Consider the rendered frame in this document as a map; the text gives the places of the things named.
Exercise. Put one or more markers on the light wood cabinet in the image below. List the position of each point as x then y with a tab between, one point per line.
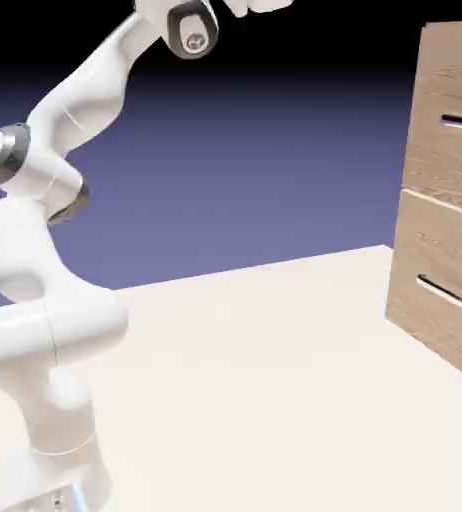
435	240

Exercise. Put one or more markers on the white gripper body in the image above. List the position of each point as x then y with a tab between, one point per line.
261	4

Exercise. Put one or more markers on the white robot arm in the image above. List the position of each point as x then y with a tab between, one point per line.
75	120

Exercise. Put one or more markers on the light wood drawer front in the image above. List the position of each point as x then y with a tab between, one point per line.
423	320
439	168

